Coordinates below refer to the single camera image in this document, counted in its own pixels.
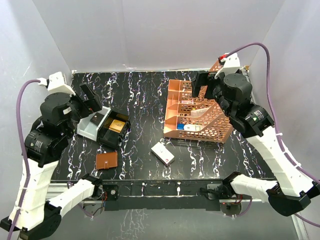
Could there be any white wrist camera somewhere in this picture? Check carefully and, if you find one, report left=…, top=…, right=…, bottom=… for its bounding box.
left=37, top=71, right=76, bottom=96
left=214, top=53, right=241, bottom=79

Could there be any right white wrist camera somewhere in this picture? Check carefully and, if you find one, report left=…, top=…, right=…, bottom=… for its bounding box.
left=214, top=53, right=241, bottom=79

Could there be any white blue item in organizer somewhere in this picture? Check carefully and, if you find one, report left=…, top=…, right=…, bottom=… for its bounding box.
left=177, top=123, right=204, bottom=132

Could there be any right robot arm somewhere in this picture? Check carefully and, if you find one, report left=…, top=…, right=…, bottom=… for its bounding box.
left=191, top=72, right=320, bottom=217

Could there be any black bin with gold card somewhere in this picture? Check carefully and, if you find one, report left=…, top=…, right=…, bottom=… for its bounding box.
left=96, top=110, right=131, bottom=150

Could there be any gold credit card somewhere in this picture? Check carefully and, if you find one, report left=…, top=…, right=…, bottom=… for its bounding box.
left=109, top=119, right=126, bottom=133

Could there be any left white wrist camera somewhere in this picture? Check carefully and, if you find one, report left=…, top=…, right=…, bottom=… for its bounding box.
left=37, top=71, right=76, bottom=96

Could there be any black credit card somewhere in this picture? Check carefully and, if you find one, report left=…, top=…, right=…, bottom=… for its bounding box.
left=90, top=112, right=105, bottom=126

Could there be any white plastic bin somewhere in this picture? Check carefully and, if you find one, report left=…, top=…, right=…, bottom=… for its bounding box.
left=76, top=106, right=111, bottom=142

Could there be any white phone box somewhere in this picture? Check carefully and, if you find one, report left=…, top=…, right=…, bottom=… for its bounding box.
left=151, top=142, right=175, bottom=167

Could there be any brown leather card holder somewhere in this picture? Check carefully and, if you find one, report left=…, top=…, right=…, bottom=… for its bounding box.
left=95, top=151, right=118, bottom=170

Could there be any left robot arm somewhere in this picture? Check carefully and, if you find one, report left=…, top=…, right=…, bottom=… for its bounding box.
left=0, top=83, right=103, bottom=240

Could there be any white paper in organizer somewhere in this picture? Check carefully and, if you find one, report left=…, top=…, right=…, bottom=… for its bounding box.
left=190, top=107, right=209, bottom=118

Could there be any orange mesh file organizer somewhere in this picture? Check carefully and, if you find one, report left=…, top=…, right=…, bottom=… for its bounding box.
left=163, top=79, right=233, bottom=143

